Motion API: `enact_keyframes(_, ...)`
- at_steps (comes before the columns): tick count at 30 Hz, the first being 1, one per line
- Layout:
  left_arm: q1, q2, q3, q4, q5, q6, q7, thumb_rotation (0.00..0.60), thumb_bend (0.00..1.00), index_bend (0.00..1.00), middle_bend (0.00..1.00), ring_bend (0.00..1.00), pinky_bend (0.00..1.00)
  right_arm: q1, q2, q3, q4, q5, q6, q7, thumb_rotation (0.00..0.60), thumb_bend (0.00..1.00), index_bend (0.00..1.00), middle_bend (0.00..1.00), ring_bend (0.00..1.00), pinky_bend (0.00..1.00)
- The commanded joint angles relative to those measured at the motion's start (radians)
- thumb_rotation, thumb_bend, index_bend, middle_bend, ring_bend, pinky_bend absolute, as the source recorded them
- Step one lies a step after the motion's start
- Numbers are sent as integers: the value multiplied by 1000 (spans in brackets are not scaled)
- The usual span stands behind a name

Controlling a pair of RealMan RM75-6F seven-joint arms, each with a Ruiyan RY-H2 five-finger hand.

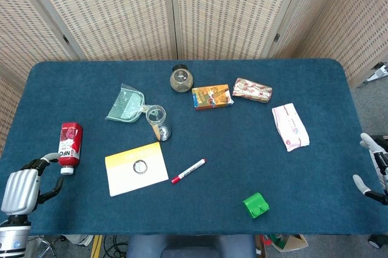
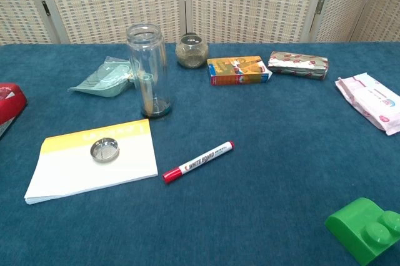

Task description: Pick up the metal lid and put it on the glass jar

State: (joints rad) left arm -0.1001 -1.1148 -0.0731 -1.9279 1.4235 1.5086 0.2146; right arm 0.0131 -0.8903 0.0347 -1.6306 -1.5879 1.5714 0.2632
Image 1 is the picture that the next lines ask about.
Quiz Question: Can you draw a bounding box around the black floor cable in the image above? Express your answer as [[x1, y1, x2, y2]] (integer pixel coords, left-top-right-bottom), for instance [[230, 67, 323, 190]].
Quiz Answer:
[[102, 235, 129, 258]]

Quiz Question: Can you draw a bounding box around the silver red snack package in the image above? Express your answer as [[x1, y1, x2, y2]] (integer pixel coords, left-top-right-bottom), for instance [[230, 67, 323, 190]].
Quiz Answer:
[[232, 78, 273, 104]]

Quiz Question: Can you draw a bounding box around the black caster wheel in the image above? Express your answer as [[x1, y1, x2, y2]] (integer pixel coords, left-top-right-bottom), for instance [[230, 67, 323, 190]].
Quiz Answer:
[[368, 234, 388, 250]]

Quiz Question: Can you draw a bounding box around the chrome stool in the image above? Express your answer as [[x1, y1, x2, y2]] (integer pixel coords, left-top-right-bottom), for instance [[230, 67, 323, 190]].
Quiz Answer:
[[26, 235, 57, 258]]

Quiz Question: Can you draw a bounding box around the red whiteboard marker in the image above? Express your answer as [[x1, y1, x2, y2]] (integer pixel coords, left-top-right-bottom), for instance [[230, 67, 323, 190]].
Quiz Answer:
[[171, 158, 207, 185]]

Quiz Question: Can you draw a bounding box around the cardboard box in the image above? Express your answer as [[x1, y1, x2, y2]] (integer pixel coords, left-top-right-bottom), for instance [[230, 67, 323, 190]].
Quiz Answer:
[[269, 234, 309, 254]]

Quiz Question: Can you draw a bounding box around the pink wet wipes pack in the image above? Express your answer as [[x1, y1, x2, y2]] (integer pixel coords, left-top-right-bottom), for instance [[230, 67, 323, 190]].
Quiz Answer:
[[272, 102, 310, 152]]

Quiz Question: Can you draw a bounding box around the mint dustpan set in bag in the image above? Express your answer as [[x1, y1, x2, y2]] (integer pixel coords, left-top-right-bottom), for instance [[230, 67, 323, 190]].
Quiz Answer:
[[105, 83, 147, 124]]

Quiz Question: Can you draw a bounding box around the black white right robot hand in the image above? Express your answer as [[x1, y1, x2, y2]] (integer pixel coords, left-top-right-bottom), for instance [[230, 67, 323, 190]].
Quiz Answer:
[[352, 132, 388, 206]]

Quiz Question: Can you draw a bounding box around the grey metal stand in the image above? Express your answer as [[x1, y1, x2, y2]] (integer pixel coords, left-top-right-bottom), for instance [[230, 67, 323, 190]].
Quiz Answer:
[[365, 62, 388, 85]]

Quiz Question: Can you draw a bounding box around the green plastic building block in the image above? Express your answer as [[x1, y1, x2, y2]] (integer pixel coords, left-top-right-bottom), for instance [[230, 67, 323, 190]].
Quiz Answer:
[[242, 192, 270, 219]]

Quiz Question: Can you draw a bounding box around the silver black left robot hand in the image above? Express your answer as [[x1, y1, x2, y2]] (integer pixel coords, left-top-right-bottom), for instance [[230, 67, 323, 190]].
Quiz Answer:
[[0, 152, 65, 217]]

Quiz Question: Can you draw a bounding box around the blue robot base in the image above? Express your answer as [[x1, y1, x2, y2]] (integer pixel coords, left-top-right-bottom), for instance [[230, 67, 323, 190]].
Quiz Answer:
[[125, 234, 257, 258]]

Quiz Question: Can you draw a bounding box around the yellow white notepad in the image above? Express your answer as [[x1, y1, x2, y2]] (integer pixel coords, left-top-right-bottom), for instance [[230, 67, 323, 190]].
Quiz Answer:
[[104, 142, 169, 197]]

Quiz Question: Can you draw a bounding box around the woven folding screen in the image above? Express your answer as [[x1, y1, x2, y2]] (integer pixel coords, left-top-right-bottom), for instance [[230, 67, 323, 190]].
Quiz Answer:
[[0, 0, 388, 156]]

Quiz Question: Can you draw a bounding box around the red juice bottle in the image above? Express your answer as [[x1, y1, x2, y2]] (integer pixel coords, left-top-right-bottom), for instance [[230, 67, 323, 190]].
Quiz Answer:
[[57, 122, 84, 176]]

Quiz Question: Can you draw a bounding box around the blue table cloth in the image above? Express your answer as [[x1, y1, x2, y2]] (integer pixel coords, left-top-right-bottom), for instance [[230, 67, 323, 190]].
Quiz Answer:
[[0, 59, 388, 236]]

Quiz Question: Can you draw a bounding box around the round glass jar black lid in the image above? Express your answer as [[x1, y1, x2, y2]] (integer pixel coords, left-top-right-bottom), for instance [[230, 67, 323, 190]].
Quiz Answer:
[[169, 64, 195, 92]]

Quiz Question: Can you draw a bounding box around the orange snack box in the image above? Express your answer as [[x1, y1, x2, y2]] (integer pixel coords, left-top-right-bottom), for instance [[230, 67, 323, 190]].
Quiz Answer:
[[191, 84, 235, 111]]

